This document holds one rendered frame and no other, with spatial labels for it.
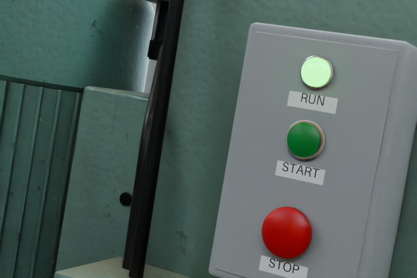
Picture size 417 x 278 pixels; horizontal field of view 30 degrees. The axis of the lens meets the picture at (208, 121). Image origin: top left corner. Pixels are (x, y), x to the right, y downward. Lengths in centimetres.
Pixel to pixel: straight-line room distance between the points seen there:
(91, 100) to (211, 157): 14
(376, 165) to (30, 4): 35
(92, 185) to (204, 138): 13
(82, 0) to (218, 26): 17
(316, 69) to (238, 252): 12
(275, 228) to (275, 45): 11
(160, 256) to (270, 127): 16
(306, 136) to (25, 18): 32
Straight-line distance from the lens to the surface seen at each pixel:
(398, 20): 51
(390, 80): 45
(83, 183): 66
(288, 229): 46
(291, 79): 46
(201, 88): 56
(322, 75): 45
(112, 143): 64
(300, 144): 45
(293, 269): 47
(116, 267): 56
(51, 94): 68
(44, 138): 69
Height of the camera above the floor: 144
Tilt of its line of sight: 3 degrees down
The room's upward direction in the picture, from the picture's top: 9 degrees clockwise
